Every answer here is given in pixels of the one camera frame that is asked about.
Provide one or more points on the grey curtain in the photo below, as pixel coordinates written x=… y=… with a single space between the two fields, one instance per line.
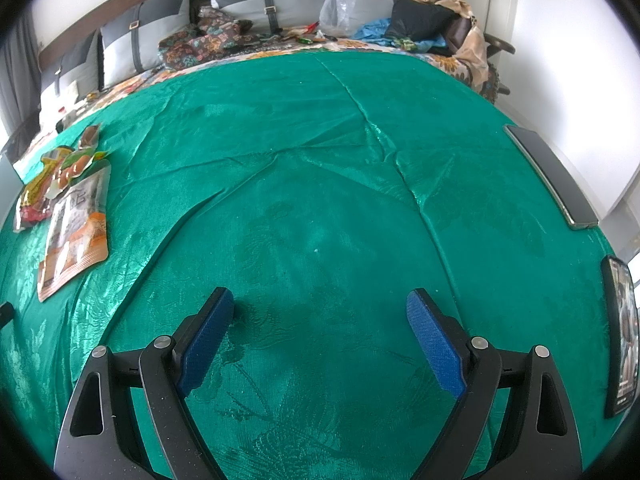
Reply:
x=17 y=85

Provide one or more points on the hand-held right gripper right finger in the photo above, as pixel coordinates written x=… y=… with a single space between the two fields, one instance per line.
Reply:
x=435 y=340

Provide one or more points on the clear plastic bag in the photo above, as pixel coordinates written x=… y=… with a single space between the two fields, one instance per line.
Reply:
x=337 y=10

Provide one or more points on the orange and white snack packet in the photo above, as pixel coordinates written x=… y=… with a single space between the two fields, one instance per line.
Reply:
x=75 y=240

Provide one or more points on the black smartphone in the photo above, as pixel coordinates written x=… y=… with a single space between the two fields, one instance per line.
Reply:
x=622 y=340

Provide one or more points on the dark patterned crumpled cloth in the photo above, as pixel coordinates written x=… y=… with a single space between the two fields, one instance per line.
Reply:
x=200 y=40

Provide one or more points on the beige cloth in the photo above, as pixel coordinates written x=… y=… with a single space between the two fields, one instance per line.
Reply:
x=470 y=40

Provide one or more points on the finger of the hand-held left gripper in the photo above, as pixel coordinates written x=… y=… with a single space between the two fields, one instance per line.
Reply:
x=5 y=316

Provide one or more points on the dark grey slab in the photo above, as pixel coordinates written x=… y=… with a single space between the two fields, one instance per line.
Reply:
x=555 y=180

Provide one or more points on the green blanket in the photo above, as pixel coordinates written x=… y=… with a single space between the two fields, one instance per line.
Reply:
x=310 y=185

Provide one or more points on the blue cloth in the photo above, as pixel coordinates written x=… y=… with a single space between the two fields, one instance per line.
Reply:
x=372 y=30

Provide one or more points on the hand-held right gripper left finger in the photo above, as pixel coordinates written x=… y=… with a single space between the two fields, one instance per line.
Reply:
x=207 y=340

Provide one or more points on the green and brown snack packet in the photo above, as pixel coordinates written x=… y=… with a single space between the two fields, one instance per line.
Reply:
x=90 y=137

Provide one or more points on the dark chair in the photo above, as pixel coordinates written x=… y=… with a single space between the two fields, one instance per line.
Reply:
x=500 y=45

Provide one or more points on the yellow and red snack packet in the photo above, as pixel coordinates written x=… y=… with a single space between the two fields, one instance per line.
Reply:
x=37 y=190

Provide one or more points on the egg picture snack packet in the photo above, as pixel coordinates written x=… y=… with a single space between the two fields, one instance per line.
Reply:
x=77 y=167

